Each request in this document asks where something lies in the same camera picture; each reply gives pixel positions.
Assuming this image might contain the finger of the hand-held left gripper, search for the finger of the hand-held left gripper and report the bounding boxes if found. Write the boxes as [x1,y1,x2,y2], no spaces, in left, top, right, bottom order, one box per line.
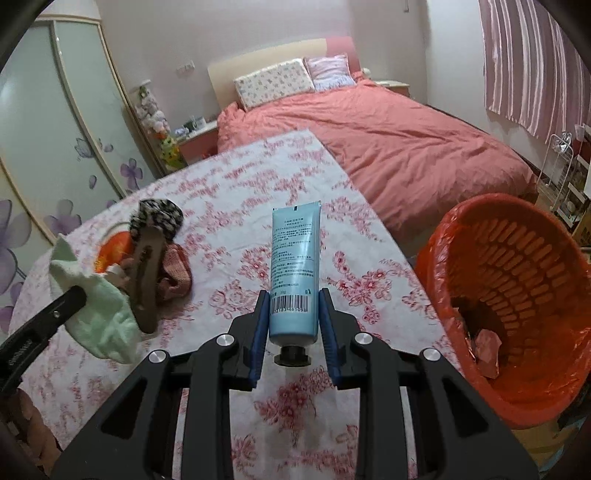
[9,286,89,343]

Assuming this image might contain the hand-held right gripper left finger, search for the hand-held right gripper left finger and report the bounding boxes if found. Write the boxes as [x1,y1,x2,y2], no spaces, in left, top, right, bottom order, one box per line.
[51,290,273,480]

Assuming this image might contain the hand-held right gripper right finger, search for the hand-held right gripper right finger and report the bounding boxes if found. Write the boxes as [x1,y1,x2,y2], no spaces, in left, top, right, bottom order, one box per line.
[316,287,541,480]

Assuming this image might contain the light green cloth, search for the light green cloth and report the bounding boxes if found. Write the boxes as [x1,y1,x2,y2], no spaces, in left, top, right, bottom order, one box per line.
[48,233,142,365]

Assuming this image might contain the light blue tube black cap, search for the light blue tube black cap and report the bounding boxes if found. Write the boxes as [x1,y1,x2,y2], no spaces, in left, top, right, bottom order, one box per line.
[267,200,323,367]

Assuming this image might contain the black dotted bag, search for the black dotted bag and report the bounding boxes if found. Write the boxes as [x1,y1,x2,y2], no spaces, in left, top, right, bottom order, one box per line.
[450,295,486,334]

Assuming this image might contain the pink red packet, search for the pink red packet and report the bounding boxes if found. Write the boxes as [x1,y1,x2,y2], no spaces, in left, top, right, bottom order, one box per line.
[470,329,505,380]

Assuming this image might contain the person's left hand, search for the person's left hand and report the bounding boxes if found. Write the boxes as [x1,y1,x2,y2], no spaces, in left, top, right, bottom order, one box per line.
[13,389,62,468]

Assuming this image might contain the orange and white round container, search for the orange and white round container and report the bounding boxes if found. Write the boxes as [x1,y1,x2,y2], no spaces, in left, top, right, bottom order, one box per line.
[94,222,136,274]

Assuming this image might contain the brown hair clip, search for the brown hair clip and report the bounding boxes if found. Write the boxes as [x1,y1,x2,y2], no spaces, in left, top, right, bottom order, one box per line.
[126,228,168,334]

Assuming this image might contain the red pink knit cloth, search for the red pink knit cloth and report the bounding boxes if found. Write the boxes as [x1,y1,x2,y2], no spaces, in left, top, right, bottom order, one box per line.
[157,242,193,302]

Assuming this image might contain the pink floral tablecloth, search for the pink floral tablecloth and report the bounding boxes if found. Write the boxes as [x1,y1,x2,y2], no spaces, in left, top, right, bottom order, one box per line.
[8,129,462,480]

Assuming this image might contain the black floral fabric scrunchie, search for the black floral fabric scrunchie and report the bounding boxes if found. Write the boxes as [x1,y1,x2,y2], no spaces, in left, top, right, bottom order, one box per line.
[128,198,185,241]

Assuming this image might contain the floral sliding door wardrobe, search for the floral sliding door wardrobe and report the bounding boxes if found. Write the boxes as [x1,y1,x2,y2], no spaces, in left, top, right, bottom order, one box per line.
[0,14,163,333]

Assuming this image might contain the yellow green plush toy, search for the yellow green plush toy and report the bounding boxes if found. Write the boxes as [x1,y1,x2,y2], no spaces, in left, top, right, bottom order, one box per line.
[159,134,184,172]

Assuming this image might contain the pink nightstand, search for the pink nightstand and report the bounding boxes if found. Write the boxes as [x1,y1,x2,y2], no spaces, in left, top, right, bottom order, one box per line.
[177,121,219,167]

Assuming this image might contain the bed with red duvet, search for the bed with red duvet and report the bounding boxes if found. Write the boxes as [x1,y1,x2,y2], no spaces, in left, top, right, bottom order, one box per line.
[216,76,539,241]

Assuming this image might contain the hanging white pink plush toys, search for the hanging white pink plush toys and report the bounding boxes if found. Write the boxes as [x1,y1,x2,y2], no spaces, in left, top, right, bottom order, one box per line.
[136,85,170,140]

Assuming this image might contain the orange plastic waste basket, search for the orange plastic waste basket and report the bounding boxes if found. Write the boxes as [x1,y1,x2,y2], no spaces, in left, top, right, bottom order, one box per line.
[414,193,591,431]

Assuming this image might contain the white floral pillow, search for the white floral pillow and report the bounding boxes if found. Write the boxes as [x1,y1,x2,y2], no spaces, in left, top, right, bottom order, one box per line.
[233,58,315,110]

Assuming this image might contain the white nightstand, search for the white nightstand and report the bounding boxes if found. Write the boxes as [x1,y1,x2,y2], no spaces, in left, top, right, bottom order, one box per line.
[373,79,411,99]

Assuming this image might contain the pink striped pillow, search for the pink striped pillow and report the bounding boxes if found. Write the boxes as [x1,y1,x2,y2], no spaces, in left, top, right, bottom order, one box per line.
[304,54,358,92]

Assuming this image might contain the cream and pink headboard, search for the cream and pink headboard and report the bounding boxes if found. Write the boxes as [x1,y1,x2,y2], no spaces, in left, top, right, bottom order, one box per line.
[206,36,362,112]

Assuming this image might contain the pink striped curtain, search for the pink striped curtain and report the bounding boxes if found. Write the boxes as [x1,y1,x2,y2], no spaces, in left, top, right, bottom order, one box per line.
[477,0,591,140]

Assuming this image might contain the white wire rack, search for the white wire rack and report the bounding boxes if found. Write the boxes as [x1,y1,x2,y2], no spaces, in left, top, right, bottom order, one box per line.
[537,124,591,232]

